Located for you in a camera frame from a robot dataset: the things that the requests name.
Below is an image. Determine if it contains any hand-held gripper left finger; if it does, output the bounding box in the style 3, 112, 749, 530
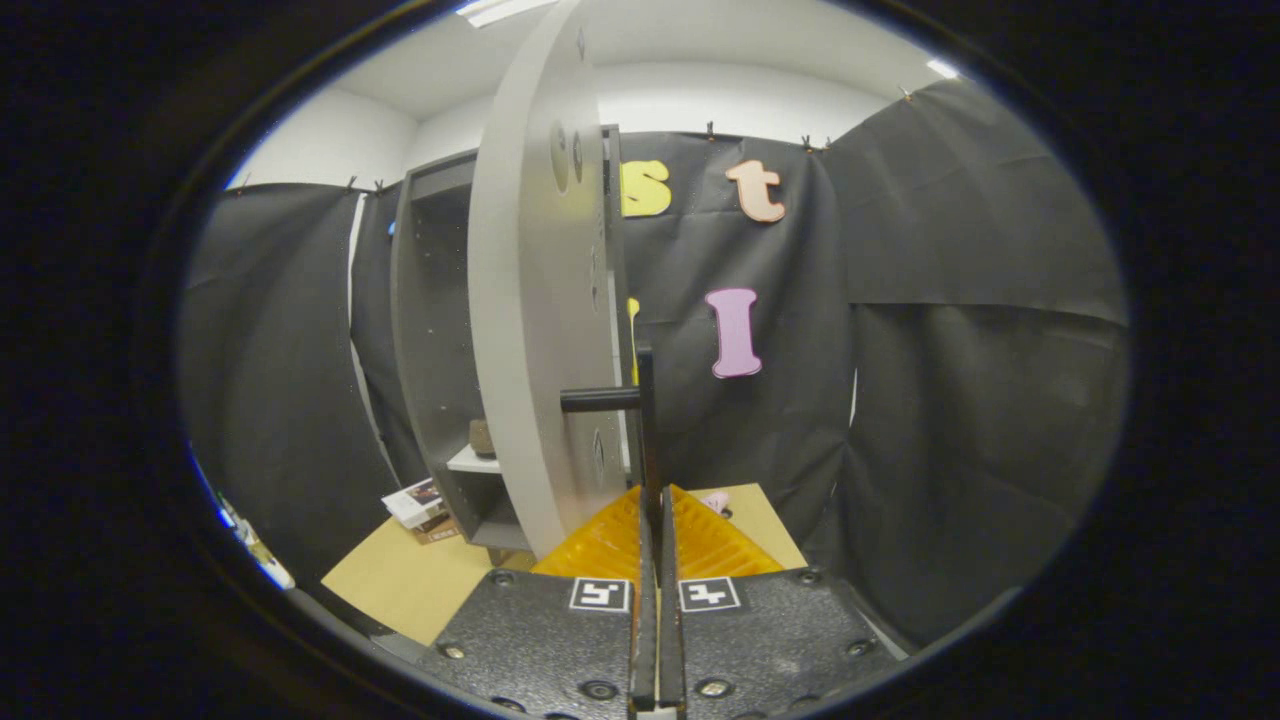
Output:
418, 485, 661, 719

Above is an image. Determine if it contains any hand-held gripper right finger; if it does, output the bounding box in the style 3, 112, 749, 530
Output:
658, 484, 907, 719

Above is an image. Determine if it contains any dark grey shoe cabinet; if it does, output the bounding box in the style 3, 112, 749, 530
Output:
389, 124, 643, 552

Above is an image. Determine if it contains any grey shoe cabinet door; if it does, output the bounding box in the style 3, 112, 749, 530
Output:
466, 0, 661, 561

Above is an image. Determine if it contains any stack of magazines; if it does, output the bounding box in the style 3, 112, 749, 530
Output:
381, 478, 462, 546

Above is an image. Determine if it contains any black backdrop cloth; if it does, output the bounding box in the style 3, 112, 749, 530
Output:
180, 78, 1132, 651

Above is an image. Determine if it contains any colourful clutter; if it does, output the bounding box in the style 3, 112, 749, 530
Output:
188, 445, 297, 592

